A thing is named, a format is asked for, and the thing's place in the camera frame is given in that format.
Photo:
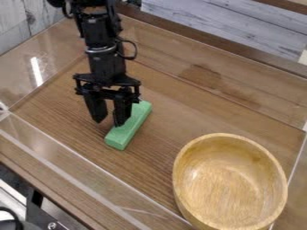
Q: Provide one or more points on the black metal table frame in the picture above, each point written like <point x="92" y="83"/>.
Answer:
<point x="37" y="216"/>

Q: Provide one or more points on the clear acrylic tray enclosure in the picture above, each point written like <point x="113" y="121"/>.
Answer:
<point x="204" y="91"/>

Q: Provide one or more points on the brown wooden bowl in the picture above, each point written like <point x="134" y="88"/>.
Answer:
<point x="229" y="185"/>

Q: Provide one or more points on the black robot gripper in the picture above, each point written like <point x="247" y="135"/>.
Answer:
<point x="106" y="82"/>

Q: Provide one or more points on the green rectangular block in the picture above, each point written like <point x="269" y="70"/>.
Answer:
<point x="120" y="136"/>

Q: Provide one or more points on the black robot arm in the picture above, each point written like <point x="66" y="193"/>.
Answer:
<point x="98" y="25"/>

